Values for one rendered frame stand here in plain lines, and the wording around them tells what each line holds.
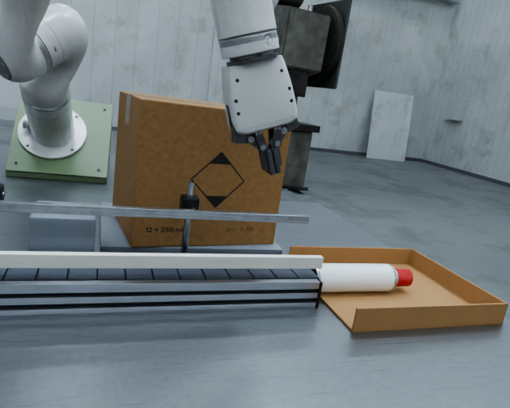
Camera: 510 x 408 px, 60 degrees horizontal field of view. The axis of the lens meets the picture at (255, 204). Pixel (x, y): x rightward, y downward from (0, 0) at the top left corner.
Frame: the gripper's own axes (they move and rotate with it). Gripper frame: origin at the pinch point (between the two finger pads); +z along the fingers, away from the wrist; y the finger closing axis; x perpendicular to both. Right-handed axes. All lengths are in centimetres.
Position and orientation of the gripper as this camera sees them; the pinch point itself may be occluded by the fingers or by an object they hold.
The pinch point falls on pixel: (270, 160)
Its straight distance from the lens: 69.5
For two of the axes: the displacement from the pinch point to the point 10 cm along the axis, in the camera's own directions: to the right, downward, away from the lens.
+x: 3.1, 2.7, -9.1
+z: 1.9, 9.2, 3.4
